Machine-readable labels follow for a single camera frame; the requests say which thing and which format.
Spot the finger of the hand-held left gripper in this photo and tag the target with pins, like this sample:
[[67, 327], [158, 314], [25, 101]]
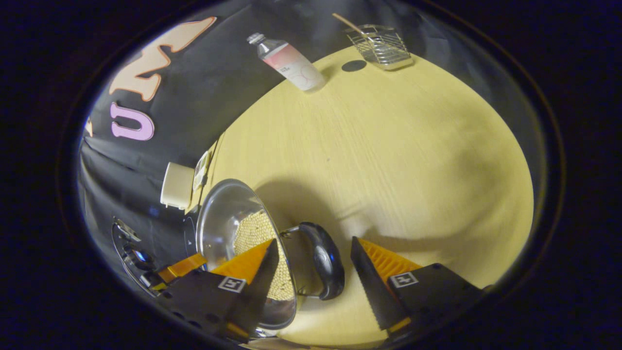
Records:
[[184, 266]]

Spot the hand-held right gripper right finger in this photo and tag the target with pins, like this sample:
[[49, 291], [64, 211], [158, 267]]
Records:
[[371, 282]]

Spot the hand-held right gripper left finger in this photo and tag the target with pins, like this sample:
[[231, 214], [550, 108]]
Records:
[[209, 296]]

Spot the black induction cooktop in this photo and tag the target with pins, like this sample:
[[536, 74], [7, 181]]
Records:
[[190, 238]]

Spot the pile of yellow soybeans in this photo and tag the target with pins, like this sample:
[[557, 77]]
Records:
[[255, 231]]

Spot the white toaster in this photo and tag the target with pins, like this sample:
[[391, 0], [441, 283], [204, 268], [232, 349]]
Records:
[[177, 187]]

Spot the white divided dish of beans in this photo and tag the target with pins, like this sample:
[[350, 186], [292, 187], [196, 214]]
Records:
[[201, 170]]

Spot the black round table grommet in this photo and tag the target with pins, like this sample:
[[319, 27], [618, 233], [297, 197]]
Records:
[[354, 65]]

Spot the clear bottle with pink label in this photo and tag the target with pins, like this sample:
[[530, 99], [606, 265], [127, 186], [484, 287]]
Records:
[[291, 63]]

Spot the wooden stick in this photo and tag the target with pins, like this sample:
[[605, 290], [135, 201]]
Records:
[[347, 22]]

